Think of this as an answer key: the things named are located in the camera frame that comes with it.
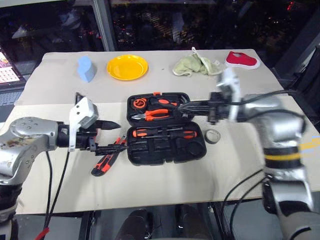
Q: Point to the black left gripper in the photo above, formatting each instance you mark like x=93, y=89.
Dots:
x=85, y=141

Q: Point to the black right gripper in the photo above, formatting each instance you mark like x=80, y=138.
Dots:
x=218, y=108

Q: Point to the orange black utility knife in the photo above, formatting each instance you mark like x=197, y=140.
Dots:
x=100, y=167

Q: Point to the black orange claw hammer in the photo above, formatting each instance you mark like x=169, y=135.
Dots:
x=163, y=102

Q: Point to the grey electrical tape roll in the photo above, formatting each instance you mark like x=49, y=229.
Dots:
x=212, y=142

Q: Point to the black plastic tool case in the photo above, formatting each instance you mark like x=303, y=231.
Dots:
x=162, y=160

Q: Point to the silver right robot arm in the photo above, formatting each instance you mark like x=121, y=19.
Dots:
x=275, y=120

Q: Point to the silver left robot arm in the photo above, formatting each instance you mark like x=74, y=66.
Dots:
x=30, y=130

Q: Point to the black orange tipped screwdriver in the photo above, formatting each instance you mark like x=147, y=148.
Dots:
x=187, y=134

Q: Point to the green cloth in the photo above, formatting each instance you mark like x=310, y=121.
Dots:
x=192, y=65

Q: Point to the orange black tape measure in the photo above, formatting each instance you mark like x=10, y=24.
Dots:
x=140, y=103

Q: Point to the red white baby shoe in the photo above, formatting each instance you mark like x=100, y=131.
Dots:
x=240, y=60

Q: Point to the blue sponge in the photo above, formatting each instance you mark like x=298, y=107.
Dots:
x=86, y=70

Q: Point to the yellow plate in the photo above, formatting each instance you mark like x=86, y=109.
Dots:
x=127, y=67

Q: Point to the black table leg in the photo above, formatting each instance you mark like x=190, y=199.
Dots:
x=218, y=222
x=87, y=225

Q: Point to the dark rounded shape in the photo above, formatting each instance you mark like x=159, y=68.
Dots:
x=135, y=225

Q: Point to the red tape wrap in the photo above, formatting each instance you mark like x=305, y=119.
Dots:
x=43, y=232

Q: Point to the laptop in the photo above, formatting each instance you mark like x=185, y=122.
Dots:
x=7, y=72

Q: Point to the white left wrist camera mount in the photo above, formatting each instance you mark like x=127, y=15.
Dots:
x=83, y=110

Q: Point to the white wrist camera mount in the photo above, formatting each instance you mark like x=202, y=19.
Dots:
x=230, y=80
x=83, y=110

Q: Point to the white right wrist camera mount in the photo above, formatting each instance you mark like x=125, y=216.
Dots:
x=230, y=80

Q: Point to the grey window post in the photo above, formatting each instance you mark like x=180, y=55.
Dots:
x=103, y=25

